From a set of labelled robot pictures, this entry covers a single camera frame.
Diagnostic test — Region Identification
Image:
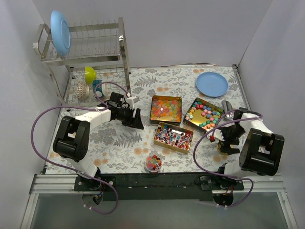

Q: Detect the silver metal scoop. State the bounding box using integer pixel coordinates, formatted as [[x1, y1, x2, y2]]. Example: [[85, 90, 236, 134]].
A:
[[221, 100, 234, 121]]

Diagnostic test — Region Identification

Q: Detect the tin of star candies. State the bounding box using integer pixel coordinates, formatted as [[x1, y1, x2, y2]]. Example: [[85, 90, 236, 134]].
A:
[[183, 98, 224, 133]]

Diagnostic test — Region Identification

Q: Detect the clear round plastic container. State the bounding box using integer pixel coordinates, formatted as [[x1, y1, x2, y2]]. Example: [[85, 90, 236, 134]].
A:
[[144, 154, 162, 174]]

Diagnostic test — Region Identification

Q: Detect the gold round lid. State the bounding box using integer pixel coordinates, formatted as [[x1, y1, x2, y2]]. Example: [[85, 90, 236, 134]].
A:
[[217, 142, 228, 156]]

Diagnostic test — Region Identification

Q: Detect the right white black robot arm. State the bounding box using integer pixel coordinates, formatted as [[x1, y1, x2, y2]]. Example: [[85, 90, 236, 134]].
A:
[[211, 108, 285, 190]]

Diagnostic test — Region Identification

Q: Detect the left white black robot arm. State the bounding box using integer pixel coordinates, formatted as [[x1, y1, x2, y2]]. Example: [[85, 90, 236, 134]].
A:
[[53, 92, 144, 191]]

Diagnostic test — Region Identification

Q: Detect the tin of gummy candies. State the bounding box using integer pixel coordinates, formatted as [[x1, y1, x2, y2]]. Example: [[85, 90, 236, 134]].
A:
[[150, 95, 182, 126]]

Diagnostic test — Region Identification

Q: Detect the teal white cup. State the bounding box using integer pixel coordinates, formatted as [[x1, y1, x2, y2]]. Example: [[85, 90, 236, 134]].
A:
[[92, 79, 108, 98]]

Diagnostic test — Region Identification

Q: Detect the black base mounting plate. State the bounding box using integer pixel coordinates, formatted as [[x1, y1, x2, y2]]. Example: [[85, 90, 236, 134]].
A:
[[73, 172, 244, 201]]

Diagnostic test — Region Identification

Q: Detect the floral table mat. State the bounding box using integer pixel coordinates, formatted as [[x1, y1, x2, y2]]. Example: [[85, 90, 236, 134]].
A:
[[88, 65, 247, 173]]

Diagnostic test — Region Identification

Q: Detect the patterned beige cup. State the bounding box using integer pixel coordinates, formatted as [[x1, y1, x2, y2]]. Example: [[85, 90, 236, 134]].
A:
[[76, 82, 92, 101]]

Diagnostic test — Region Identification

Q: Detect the blue plate on table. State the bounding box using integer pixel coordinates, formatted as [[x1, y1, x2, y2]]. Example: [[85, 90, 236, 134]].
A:
[[195, 72, 228, 98]]

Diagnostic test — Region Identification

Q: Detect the yellow green bowl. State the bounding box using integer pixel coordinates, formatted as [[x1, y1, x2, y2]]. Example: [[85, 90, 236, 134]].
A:
[[84, 66, 97, 84]]

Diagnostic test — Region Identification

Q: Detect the steel dish rack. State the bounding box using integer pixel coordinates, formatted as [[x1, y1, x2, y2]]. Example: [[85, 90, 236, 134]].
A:
[[33, 17, 131, 106]]

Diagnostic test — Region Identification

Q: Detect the blue plate in rack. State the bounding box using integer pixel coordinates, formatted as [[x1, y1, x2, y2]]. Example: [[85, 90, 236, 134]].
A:
[[51, 10, 71, 57]]

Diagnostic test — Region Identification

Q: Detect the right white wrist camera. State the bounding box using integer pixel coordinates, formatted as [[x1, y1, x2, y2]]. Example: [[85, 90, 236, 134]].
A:
[[207, 129, 224, 142]]

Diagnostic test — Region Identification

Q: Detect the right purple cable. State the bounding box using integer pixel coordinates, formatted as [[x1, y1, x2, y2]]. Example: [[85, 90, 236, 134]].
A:
[[193, 114, 264, 208]]

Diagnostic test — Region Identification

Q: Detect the purple cable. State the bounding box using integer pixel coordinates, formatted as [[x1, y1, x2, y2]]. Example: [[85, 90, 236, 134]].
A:
[[193, 114, 264, 208], [30, 82, 132, 215]]

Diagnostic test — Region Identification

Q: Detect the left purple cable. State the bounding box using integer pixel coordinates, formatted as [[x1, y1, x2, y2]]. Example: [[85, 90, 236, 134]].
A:
[[30, 82, 132, 215]]

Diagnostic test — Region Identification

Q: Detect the aluminium frame rail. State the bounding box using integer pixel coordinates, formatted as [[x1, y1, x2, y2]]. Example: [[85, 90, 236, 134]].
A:
[[30, 173, 286, 194]]

